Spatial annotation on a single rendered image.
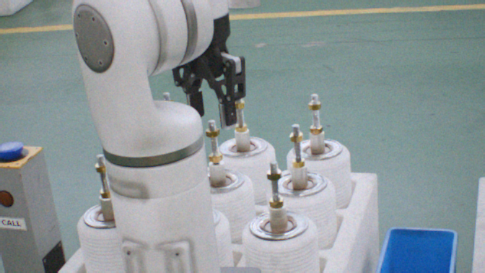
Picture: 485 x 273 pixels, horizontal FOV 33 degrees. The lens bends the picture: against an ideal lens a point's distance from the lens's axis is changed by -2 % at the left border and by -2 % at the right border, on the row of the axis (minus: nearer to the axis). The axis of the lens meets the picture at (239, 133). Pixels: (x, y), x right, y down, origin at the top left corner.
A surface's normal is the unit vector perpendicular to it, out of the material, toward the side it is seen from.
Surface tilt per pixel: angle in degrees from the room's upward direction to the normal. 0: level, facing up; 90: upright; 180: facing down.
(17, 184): 90
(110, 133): 90
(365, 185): 0
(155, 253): 90
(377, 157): 0
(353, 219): 0
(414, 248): 88
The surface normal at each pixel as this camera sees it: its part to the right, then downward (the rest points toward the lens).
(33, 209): 0.95, 0.03
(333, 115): -0.10, -0.92
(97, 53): -0.68, 0.39
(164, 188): 0.24, 0.34
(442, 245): -0.29, 0.36
